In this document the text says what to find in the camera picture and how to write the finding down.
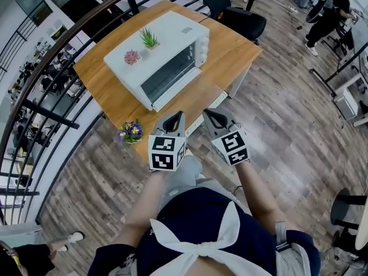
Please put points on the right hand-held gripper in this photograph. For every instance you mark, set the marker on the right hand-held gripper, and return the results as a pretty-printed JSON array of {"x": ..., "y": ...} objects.
[{"x": 233, "y": 148}]

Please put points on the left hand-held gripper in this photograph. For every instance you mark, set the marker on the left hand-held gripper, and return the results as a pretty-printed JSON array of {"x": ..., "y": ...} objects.
[{"x": 165, "y": 154}]

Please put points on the white oven door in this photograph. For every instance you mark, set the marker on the white oven door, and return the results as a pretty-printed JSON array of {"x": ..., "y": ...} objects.
[{"x": 198, "y": 96}]

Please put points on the person's right forearm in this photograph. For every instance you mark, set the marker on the person's right forearm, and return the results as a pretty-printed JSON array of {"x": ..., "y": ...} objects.
[{"x": 256, "y": 194}]

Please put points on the person's left forearm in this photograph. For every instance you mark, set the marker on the person's left forearm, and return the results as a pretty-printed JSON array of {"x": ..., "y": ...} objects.
[{"x": 143, "y": 200}]

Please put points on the white toaster oven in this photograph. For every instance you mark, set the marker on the white toaster oven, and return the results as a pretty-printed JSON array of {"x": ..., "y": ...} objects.
[{"x": 172, "y": 27}]

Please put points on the person's pale shoe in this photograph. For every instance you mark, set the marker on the person's pale shoe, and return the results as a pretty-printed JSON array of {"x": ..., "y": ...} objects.
[
  {"x": 188, "y": 153},
  {"x": 201, "y": 177}
]

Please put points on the purple flowers in white pot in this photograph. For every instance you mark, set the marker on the purple flowers in white pot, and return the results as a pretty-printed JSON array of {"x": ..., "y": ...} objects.
[{"x": 130, "y": 131}]

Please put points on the person's grey trousers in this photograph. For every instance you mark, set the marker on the person's grey trousers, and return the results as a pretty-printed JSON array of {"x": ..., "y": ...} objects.
[{"x": 184, "y": 171}]

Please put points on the pink succulent in white pot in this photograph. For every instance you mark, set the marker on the pink succulent in white pot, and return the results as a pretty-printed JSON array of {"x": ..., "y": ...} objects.
[{"x": 132, "y": 57}]

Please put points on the person's navy top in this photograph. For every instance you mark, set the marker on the person's navy top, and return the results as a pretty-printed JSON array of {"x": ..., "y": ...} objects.
[{"x": 198, "y": 211}]

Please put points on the wooden table with white legs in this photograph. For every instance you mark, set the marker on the wooden table with white legs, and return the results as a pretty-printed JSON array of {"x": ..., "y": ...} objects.
[{"x": 95, "y": 82}]

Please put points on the green succulent in white pot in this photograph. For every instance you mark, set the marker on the green succulent in white pot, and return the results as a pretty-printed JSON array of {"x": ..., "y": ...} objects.
[{"x": 149, "y": 39}]

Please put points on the black office chair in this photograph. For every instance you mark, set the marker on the black office chair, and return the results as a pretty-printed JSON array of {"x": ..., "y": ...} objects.
[{"x": 244, "y": 22}]

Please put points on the black railing with brown handrail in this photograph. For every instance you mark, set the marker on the black railing with brown handrail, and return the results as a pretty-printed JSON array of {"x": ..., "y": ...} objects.
[{"x": 54, "y": 118}]

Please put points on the white tied scarf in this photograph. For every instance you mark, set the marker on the white tied scarf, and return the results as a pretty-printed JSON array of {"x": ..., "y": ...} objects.
[{"x": 205, "y": 247}]

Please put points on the white computer tower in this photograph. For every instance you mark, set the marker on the white computer tower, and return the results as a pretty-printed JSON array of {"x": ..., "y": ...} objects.
[{"x": 346, "y": 105}]

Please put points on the pale round table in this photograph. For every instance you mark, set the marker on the pale round table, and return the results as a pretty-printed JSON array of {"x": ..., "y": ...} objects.
[{"x": 362, "y": 226}]

